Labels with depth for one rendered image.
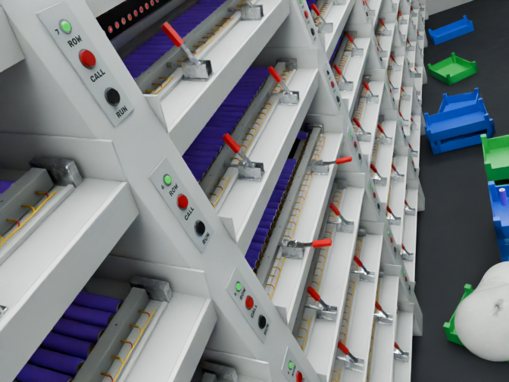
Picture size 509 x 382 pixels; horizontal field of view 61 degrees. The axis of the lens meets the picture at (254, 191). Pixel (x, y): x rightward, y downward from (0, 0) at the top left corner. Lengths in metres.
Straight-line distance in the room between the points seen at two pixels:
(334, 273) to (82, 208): 0.70
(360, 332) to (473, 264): 0.88
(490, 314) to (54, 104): 0.65
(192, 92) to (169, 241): 0.23
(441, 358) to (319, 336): 0.83
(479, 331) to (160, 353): 0.47
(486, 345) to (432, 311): 1.06
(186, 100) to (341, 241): 0.63
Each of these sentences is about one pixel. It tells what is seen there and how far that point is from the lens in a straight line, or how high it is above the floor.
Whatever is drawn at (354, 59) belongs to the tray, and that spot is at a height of 0.90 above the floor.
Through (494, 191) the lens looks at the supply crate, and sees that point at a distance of 1.67.
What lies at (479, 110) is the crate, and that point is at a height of 0.09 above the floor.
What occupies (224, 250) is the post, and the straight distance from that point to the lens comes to 0.59.
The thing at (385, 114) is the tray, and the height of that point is 0.55.
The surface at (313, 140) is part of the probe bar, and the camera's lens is 1.10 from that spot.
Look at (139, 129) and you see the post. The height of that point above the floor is 1.29.
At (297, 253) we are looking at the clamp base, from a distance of 0.82.
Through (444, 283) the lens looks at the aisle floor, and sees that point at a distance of 1.89.
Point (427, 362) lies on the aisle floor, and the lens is 1.70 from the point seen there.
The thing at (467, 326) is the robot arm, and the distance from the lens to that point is 0.77.
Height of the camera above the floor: 1.41
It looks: 29 degrees down
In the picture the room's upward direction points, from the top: 29 degrees counter-clockwise
